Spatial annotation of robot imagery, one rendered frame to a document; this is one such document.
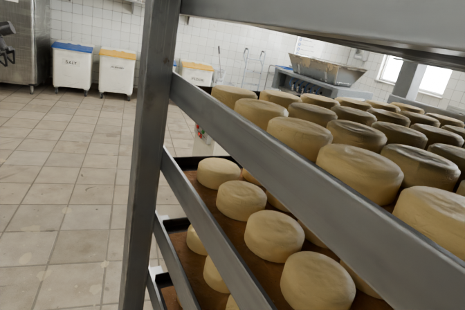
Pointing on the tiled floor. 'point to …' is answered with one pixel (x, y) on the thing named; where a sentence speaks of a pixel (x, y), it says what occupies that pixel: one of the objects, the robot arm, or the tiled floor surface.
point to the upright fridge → (28, 24)
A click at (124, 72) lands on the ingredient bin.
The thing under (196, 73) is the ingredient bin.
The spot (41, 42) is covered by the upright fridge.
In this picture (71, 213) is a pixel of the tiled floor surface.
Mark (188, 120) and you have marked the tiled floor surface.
